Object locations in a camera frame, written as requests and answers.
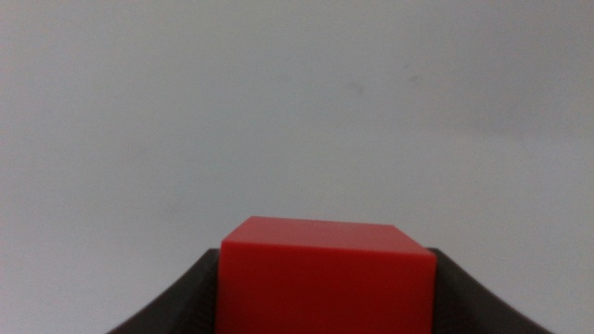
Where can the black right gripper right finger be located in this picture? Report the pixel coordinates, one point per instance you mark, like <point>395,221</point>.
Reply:
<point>464,306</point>

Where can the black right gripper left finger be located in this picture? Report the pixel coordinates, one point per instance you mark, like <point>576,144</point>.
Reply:
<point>185,301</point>

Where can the red cube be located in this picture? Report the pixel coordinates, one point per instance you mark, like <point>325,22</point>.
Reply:
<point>325,283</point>

